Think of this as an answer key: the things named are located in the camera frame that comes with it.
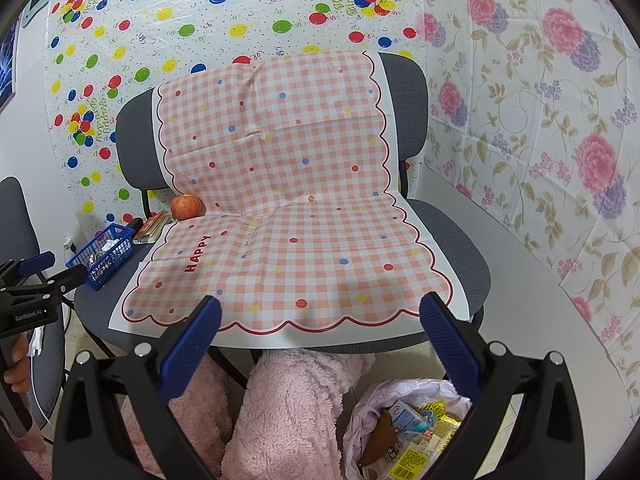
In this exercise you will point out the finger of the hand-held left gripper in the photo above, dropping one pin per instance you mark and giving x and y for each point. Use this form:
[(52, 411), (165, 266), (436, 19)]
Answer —
[(37, 262), (65, 279)]

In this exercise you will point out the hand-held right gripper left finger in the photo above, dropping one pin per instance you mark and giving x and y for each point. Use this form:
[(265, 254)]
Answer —
[(192, 345)]

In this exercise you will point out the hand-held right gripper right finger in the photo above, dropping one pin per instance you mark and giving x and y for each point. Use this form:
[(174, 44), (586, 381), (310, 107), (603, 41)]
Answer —
[(450, 347)]

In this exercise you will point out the teal wrapper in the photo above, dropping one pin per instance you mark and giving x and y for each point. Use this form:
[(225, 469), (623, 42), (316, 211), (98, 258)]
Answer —
[(422, 421)]

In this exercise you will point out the pale pink plastic bag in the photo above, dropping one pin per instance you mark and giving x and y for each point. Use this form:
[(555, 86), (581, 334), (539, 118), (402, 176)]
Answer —
[(370, 395)]

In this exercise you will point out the brown wrapper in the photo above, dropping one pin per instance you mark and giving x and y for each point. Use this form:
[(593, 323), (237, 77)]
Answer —
[(380, 435)]

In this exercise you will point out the yellow label snack packet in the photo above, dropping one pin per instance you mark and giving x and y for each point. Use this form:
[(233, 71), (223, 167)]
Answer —
[(410, 465)]

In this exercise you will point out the person's left forearm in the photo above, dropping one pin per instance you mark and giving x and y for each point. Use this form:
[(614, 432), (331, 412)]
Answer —
[(35, 460)]

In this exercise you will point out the person's left hand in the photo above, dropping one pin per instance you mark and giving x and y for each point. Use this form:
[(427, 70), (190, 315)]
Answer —
[(20, 365)]

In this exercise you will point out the silver foil wrappers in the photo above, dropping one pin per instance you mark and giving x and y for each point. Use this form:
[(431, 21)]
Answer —
[(102, 265)]

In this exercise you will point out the grey office chair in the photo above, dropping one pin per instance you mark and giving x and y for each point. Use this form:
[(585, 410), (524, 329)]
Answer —
[(405, 110), (15, 220)]

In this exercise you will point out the crumpled white paper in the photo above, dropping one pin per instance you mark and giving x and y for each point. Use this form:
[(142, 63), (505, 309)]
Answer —
[(110, 245)]

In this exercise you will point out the person's left leg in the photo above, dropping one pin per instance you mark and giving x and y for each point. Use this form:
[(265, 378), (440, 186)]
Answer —
[(210, 400)]

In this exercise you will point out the person's leg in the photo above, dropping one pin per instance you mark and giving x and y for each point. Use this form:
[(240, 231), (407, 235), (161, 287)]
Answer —
[(290, 410), (210, 400)]

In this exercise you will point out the blue plastic basket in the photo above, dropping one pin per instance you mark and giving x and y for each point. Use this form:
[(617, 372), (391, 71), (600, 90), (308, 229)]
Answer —
[(117, 232)]

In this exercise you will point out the black object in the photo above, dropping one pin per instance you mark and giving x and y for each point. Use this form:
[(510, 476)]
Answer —
[(134, 225)]

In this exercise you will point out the orange printed packet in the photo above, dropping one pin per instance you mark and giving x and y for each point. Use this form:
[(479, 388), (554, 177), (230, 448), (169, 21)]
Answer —
[(155, 227)]

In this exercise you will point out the person's right leg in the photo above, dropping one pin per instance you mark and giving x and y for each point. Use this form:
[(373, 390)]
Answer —
[(290, 410)]

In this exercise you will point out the red apple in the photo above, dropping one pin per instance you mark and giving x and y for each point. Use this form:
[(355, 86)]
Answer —
[(187, 206)]

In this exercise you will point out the pink checkered plastic cloth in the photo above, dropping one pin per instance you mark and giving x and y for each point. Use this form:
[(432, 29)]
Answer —
[(300, 160)]

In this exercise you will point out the dark blue wall poster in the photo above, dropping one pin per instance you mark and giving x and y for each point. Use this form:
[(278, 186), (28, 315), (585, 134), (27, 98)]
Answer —
[(6, 70)]

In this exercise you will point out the floral print wall sheet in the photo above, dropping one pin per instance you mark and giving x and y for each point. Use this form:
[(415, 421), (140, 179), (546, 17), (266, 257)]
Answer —
[(550, 110)]

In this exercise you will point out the balloon print wall sheet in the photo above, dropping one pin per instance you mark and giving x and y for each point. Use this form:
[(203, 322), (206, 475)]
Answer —
[(200, 20)]

